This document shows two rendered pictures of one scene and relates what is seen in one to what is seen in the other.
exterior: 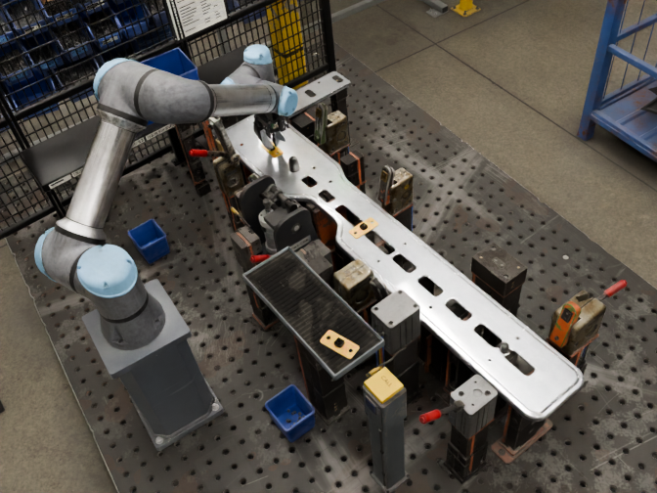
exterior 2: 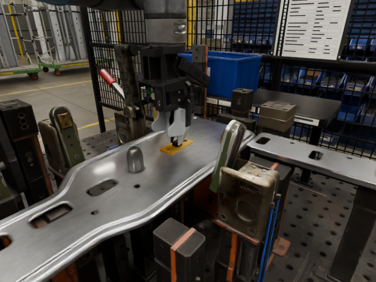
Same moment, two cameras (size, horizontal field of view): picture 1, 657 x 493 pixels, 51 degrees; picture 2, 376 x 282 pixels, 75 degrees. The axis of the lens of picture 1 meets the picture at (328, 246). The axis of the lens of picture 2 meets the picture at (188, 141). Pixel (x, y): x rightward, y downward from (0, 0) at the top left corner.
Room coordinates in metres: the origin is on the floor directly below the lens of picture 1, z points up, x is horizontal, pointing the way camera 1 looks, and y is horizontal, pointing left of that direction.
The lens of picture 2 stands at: (1.57, -0.35, 1.26)
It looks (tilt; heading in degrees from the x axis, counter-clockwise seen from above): 25 degrees down; 70
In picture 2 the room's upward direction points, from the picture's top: straight up
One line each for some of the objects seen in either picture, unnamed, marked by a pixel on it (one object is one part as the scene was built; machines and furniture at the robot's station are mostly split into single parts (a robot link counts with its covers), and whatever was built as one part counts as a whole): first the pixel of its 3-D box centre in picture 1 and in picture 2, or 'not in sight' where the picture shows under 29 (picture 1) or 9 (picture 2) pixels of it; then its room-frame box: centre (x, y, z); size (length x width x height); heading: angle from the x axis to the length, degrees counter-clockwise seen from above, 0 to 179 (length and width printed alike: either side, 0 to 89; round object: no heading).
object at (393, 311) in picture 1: (396, 354); not in sight; (0.96, -0.13, 0.90); 0.13 x 0.10 x 0.41; 121
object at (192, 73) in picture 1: (152, 90); (214, 71); (2.00, 0.52, 1.10); 0.30 x 0.17 x 0.13; 116
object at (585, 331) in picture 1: (567, 349); not in sight; (0.92, -0.57, 0.88); 0.15 x 0.11 x 0.36; 121
